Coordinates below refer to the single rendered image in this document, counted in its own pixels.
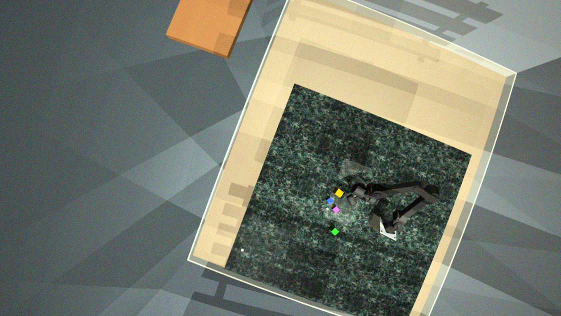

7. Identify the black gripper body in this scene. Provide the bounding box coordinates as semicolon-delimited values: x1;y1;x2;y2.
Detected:
346;182;375;206

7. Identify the yellow cube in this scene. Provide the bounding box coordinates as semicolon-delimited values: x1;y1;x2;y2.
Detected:
334;188;344;197

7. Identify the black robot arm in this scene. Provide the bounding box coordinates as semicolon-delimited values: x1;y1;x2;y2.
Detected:
351;180;441;234

